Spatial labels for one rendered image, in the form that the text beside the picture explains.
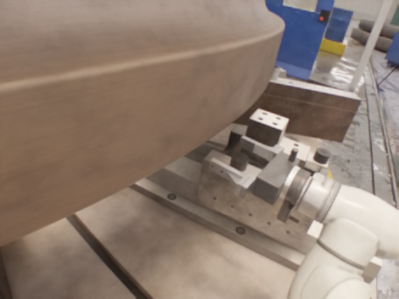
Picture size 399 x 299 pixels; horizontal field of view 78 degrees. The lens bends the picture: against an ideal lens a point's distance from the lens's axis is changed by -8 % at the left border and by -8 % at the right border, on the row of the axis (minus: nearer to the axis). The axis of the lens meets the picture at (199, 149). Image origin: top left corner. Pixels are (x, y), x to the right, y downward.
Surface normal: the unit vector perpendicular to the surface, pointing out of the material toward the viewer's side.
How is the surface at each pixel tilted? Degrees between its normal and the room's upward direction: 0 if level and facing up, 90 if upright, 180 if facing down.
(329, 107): 90
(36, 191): 90
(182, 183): 72
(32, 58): 25
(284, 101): 90
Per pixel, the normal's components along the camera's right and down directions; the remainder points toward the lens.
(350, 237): -0.47, -0.09
